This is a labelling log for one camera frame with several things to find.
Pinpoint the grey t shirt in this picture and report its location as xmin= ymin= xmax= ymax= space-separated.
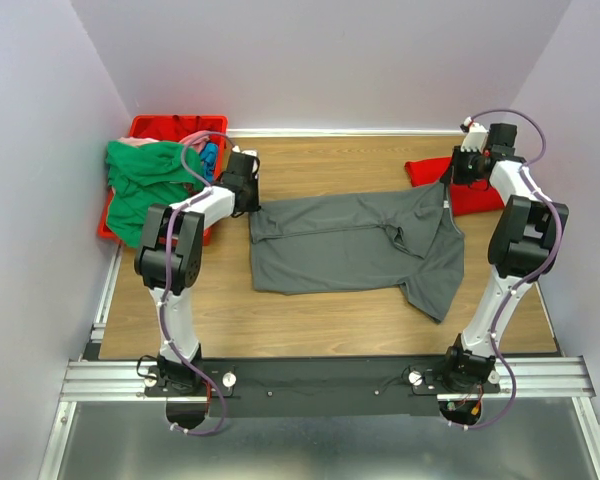
xmin=249 ymin=183 xmax=465 ymax=323

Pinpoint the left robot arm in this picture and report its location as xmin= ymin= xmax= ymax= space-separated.
xmin=134 ymin=147 xmax=261 ymax=395

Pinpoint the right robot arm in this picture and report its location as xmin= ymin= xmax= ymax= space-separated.
xmin=439 ymin=117 xmax=569 ymax=392

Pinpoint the folded red t shirt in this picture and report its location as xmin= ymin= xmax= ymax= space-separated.
xmin=404 ymin=157 xmax=504 ymax=216

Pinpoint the blue t shirt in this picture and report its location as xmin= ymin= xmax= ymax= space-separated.
xmin=199 ymin=142 xmax=219 ymax=182

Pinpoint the pink t shirt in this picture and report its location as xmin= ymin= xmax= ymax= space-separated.
xmin=117 ymin=132 xmax=211 ymax=153

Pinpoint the red plastic bin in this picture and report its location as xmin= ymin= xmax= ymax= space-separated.
xmin=97 ymin=115 xmax=228 ymax=246

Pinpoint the green t shirt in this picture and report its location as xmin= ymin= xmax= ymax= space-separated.
xmin=106 ymin=140 xmax=204 ymax=248

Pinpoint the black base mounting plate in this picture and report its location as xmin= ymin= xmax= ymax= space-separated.
xmin=136 ymin=354 xmax=500 ymax=426

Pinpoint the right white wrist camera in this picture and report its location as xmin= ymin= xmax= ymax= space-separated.
xmin=460 ymin=116 xmax=489 ymax=153

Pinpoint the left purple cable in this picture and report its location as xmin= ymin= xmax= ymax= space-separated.
xmin=158 ymin=131 xmax=241 ymax=437

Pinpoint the aluminium frame rail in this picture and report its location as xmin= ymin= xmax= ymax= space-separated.
xmin=41 ymin=236 xmax=600 ymax=479

